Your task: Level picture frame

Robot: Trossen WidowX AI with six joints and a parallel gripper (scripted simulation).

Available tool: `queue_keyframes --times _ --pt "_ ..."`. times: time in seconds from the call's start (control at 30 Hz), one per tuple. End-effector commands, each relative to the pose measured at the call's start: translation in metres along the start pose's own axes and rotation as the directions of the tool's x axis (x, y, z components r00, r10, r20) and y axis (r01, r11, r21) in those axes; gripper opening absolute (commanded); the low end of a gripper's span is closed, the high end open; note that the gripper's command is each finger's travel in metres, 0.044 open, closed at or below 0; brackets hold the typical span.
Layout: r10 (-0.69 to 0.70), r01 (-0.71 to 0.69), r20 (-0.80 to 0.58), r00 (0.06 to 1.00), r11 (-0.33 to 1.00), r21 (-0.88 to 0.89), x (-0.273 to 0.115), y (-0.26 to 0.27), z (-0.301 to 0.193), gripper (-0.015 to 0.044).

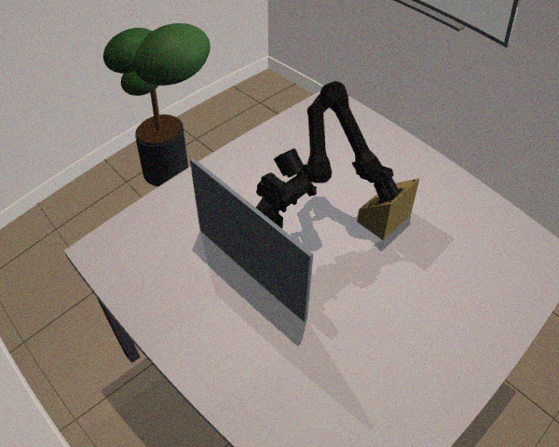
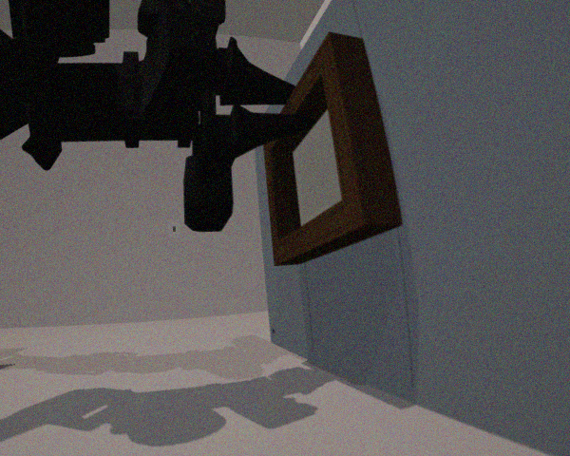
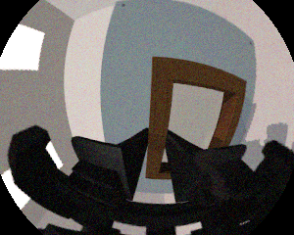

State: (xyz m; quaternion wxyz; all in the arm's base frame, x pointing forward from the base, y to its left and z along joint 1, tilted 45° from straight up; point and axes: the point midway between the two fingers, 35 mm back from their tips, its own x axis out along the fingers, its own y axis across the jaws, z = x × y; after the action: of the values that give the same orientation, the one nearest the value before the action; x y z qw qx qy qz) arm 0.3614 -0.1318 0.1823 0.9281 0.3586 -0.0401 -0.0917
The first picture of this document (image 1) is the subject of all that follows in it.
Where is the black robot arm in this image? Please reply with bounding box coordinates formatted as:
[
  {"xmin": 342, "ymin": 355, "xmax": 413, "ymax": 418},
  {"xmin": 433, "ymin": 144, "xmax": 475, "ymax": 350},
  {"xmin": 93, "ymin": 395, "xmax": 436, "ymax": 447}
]
[{"xmin": 274, "ymin": 82, "xmax": 402, "ymax": 204}]

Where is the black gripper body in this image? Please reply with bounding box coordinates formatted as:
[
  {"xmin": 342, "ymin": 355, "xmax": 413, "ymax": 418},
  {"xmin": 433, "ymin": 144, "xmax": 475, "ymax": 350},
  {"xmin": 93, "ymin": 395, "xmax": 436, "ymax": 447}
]
[{"xmin": 264, "ymin": 174, "xmax": 300, "ymax": 229}]

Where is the dark grey flat panel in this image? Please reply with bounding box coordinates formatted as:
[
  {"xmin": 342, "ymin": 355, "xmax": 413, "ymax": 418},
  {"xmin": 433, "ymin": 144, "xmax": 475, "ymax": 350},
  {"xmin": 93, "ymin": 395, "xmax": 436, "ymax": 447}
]
[{"xmin": 190, "ymin": 158, "xmax": 313, "ymax": 321}]

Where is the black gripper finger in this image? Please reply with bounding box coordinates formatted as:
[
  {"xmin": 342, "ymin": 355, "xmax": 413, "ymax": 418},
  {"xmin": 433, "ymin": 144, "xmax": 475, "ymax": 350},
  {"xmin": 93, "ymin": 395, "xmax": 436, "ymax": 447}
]
[
  {"xmin": 256, "ymin": 190, "xmax": 278, "ymax": 214},
  {"xmin": 265, "ymin": 211, "xmax": 278, "ymax": 223}
]

